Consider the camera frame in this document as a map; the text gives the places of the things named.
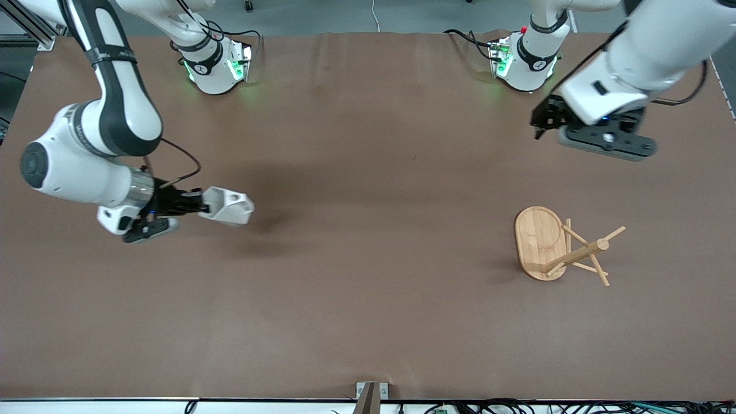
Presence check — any black left base cable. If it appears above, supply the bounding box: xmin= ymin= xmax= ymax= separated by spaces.
xmin=443 ymin=29 xmax=502 ymax=62

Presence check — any wooden cup rack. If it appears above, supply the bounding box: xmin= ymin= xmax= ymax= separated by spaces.
xmin=514 ymin=206 xmax=627 ymax=288

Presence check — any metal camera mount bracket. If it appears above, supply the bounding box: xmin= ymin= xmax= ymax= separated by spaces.
xmin=355 ymin=382 xmax=389 ymax=414

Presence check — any black right base cable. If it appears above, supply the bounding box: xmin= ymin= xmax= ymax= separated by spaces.
xmin=171 ymin=0 xmax=263 ymax=65

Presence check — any brown paper table cover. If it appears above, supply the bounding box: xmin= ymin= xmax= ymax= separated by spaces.
xmin=0 ymin=31 xmax=736 ymax=401

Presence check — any black base cable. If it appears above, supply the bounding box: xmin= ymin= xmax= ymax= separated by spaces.
xmin=171 ymin=0 xmax=263 ymax=65
xmin=443 ymin=29 xmax=502 ymax=62

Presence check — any aluminium frame profile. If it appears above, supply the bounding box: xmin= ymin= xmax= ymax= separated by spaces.
xmin=0 ymin=0 xmax=68 ymax=50

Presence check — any black cable bundle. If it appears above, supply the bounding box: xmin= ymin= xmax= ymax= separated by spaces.
xmin=424 ymin=398 xmax=736 ymax=414

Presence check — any white faceted cup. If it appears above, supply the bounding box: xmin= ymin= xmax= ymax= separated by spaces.
xmin=198 ymin=186 xmax=255 ymax=228

